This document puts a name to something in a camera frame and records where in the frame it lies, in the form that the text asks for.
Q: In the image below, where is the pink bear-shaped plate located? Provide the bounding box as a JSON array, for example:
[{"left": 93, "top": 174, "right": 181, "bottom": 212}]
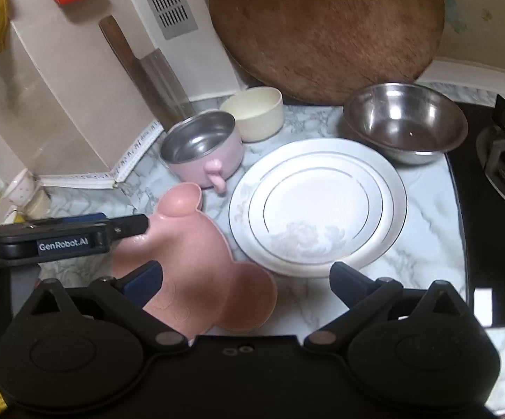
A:
[{"left": 111, "top": 183, "right": 277, "bottom": 339}]

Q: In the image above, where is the pink steel-lined cup bowl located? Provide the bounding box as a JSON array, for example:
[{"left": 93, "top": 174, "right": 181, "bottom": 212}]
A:
[{"left": 160, "top": 110, "right": 244, "bottom": 196}]

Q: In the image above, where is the white dotted cup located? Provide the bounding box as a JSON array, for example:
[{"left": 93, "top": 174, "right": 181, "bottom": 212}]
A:
[{"left": 2, "top": 168, "right": 38, "bottom": 207}]

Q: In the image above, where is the white ceramic plate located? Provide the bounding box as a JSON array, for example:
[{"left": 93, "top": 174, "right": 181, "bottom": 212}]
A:
[{"left": 229, "top": 138, "right": 408, "bottom": 278}]

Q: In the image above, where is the white vented box appliance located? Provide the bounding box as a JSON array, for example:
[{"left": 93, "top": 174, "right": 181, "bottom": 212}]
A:
[{"left": 131, "top": 0, "right": 249, "bottom": 100}]

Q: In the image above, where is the round wooden cutting board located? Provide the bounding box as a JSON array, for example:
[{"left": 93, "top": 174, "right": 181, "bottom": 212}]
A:
[{"left": 209, "top": 0, "right": 445, "bottom": 105}]

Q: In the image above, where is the cleaver with wooden handle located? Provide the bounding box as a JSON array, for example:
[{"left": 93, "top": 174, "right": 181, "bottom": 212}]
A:
[{"left": 98, "top": 15, "right": 196, "bottom": 131}]

